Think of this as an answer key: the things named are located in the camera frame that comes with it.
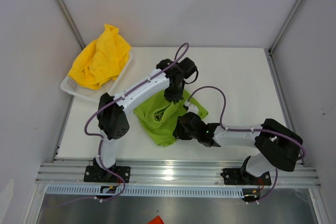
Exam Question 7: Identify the lime green shorts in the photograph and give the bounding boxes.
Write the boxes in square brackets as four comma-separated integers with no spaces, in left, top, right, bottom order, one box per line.
[133,89,209,147]

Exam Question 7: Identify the yellow shorts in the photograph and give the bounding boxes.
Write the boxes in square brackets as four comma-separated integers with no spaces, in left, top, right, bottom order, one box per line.
[68,24,131,90]

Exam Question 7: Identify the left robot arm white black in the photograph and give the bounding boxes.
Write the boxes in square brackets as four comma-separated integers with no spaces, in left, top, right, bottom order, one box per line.
[94,58,198,182]

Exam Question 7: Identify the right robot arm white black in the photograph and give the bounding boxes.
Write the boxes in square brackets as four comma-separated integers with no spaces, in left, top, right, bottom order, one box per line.
[173,112,304,185]

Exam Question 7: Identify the orange object at bottom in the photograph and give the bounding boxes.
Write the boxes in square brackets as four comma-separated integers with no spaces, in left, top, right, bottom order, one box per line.
[148,216,164,224]

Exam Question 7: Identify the white plastic basket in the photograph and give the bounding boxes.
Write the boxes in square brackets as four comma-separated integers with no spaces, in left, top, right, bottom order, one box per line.
[60,51,133,103]

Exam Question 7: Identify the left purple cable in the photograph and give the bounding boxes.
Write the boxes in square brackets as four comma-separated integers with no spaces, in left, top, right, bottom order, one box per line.
[83,42,190,204]

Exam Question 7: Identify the purple cable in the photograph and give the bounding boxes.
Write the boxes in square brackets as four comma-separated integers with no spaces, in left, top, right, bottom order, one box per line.
[83,42,190,204]
[187,86,307,205]

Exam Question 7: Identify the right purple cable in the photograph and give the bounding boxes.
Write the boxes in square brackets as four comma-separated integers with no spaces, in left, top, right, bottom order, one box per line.
[187,86,307,205]

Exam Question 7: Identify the aluminium mounting rail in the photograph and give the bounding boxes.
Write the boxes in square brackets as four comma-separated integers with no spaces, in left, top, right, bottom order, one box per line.
[35,159,321,189]

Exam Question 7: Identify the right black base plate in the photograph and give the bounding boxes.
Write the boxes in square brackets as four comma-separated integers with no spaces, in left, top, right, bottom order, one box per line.
[220,168,272,186]

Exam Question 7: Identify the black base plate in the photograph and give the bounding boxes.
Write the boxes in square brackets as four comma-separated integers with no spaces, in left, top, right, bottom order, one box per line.
[83,166,131,184]
[220,168,272,186]

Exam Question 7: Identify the right side aluminium rail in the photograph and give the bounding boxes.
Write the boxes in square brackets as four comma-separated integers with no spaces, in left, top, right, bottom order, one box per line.
[266,49,307,167]

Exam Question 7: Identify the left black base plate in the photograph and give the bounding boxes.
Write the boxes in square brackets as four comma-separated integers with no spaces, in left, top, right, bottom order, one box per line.
[83,166,131,184]

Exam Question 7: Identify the slotted cable duct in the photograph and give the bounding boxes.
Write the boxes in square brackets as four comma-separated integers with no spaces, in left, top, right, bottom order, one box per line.
[46,184,244,198]

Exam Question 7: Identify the right corner aluminium post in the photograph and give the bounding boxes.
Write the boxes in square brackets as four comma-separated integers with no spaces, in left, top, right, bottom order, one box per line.
[268,0,306,56]

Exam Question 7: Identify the corner aluminium post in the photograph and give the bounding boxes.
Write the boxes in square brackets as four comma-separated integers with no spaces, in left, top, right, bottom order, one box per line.
[268,0,306,56]
[54,0,86,49]

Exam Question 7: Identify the left corner aluminium post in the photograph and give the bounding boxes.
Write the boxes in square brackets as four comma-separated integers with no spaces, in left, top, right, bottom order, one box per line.
[54,0,86,49]

